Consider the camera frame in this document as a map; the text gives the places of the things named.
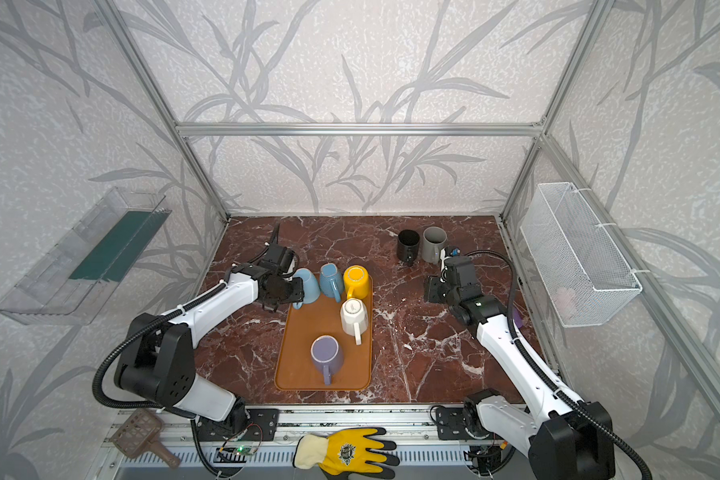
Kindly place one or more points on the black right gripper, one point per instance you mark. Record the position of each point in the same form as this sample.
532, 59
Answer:
434, 288

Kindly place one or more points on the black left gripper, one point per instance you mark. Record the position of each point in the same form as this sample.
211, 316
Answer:
296, 288

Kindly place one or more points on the grey mug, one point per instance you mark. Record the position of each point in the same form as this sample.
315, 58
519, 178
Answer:
433, 243

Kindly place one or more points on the black mug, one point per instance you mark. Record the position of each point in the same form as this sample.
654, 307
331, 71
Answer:
408, 244

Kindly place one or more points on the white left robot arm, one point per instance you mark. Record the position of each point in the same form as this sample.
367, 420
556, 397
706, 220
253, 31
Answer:
154, 367

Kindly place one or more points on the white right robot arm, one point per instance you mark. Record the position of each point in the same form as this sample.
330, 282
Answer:
562, 436

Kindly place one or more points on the light blue mug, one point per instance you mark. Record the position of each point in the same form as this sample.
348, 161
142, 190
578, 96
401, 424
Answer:
311, 288

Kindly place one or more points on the teal dotted mug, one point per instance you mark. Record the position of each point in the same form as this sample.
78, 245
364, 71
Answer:
331, 282

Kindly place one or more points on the purple mug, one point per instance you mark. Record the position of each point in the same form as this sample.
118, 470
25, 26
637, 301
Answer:
327, 357

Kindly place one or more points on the yellow mug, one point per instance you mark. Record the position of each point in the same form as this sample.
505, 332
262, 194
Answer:
357, 282

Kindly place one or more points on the white mug with lettering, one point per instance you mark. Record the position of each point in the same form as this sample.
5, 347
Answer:
354, 319

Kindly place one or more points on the purple spatula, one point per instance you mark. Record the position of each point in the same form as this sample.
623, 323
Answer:
517, 318

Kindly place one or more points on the orange plastic tray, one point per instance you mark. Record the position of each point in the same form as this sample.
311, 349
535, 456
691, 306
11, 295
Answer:
296, 370

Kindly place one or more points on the pink object in basket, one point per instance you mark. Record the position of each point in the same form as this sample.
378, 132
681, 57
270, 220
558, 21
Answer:
565, 301

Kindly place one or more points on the yellow black work glove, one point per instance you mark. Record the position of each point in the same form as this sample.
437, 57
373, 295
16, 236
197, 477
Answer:
350, 451

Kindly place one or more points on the white wire wall basket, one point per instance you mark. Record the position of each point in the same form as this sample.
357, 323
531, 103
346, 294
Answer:
573, 248

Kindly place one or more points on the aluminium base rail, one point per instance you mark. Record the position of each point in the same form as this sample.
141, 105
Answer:
425, 436

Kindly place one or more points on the clear plastic wall bin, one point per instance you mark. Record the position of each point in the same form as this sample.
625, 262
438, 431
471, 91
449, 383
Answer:
72, 282

